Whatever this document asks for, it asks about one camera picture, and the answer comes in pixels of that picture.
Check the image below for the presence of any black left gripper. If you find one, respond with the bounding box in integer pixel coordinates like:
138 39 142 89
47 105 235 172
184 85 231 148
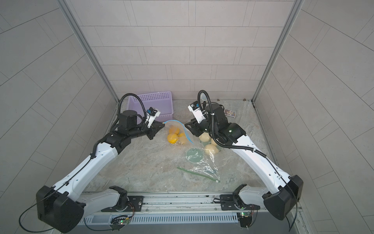
128 120 166 140

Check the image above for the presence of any yellow pear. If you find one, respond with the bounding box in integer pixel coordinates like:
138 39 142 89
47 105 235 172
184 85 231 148
167 133 179 144
178 133 189 145
168 125 181 135

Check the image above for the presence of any blue zip-top bag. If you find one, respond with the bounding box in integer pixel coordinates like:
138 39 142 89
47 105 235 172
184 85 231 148
163 120 194 146

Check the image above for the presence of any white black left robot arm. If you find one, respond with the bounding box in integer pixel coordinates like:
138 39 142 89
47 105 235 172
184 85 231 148
36 107 165 234

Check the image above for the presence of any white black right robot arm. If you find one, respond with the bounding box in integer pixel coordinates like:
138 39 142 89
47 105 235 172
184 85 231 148
185 101 303 220

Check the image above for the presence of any green zip-top bag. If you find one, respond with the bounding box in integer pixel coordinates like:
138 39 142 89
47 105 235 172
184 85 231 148
177 136 220 183

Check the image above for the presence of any pale round fruit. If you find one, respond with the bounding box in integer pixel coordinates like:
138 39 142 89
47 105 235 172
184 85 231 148
199 132 211 142
211 138 218 146
204 144 220 156

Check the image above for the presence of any purple plastic basket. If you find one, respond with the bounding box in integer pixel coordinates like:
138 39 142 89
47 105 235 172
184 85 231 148
127 91 174 122

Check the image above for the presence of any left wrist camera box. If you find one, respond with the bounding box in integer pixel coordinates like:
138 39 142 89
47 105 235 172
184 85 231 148
146 107 161 128

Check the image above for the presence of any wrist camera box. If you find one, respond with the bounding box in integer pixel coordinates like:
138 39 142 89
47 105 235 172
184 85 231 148
146 107 161 128
188 101 206 123

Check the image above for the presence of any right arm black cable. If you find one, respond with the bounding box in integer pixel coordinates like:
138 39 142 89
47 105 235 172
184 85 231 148
197 90 269 159

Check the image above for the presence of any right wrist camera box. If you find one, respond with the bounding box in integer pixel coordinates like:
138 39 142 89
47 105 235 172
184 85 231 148
188 101 206 123

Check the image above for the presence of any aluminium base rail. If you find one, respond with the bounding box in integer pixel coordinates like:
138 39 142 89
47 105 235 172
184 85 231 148
78 191 288 230

